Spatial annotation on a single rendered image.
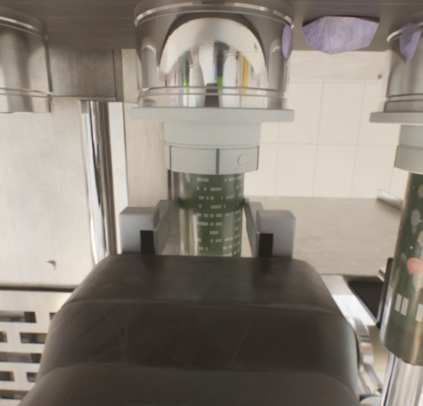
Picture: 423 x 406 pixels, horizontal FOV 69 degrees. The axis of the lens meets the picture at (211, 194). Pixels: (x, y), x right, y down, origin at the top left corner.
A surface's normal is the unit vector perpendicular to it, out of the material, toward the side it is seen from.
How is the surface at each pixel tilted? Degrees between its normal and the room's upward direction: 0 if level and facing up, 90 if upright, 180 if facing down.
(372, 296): 180
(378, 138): 90
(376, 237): 180
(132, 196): 90
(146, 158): 90
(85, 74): 90
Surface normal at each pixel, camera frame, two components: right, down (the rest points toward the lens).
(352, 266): 0.01, -0.97
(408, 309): -0.82, 0.13
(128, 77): 1.00, 0.02
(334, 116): -0.04, 0.25
